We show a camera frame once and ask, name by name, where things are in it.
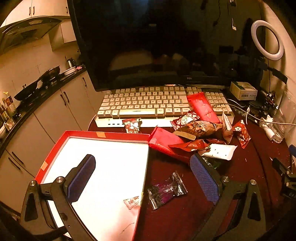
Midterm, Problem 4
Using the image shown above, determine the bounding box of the white pink snack packet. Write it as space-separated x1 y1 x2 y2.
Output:
201 144 237 161

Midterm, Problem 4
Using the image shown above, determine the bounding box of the purple black candy wrapper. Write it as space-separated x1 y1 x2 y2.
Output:
147 171 188 210

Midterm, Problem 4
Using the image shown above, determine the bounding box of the brown crinkled snack bag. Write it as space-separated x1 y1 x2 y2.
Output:
173 120 223 141

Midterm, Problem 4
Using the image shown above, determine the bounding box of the large red tissue pack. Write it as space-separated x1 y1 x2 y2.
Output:
148 126 192 165

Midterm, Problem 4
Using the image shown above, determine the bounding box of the red white patterned snack packet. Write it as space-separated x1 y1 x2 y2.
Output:
171 110 200 131

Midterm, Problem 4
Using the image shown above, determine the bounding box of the small red snack sachet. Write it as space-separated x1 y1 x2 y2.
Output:
122 118 142 133

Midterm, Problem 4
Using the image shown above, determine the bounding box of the dark red foil snack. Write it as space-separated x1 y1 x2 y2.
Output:
169 139 210 152

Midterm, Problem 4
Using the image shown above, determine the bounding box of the clear plastic bottle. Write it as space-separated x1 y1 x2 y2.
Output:
259 115 283 144

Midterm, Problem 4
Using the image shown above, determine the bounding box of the red tray box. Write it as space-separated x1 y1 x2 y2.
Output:
36 131 149 240

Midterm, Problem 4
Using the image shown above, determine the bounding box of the small white cardboard box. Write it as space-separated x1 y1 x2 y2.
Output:
230 81 258 100

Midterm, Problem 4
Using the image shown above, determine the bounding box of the black frying pan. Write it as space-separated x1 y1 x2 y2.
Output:
14 80 39 101

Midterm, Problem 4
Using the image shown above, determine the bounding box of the white keyboard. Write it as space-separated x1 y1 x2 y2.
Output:
95 85 234 128

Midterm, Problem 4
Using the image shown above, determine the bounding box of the black wok pan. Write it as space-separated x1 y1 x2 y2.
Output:
38 66 60 82

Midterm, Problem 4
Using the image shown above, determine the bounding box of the steel kettle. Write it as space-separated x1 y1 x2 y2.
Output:
66 58 77 69

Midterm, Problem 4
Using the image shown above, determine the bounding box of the range hood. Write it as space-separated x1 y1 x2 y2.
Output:
1 16 62 55

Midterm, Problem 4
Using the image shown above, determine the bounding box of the black TCL monitor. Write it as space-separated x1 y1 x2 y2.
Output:
68 1 264 91

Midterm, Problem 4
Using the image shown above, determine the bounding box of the white charging cable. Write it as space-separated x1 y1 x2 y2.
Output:
226 98 296 127

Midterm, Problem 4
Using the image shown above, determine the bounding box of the white ring light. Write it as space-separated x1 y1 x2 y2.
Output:
251 20 285 61

